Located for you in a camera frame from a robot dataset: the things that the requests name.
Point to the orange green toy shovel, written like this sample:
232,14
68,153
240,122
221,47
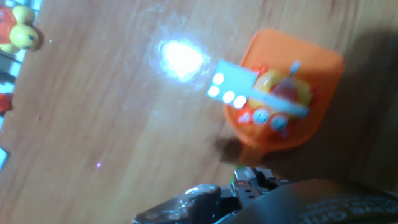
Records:
323,71

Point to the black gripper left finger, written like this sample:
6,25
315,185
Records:
245,186

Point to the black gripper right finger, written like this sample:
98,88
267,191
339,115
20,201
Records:
275,180

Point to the white dotted card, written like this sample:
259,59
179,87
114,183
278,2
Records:
231,84

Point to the white paper sheet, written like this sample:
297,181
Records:
2,157

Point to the yellow orange duck toy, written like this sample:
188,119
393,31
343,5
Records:
20,31

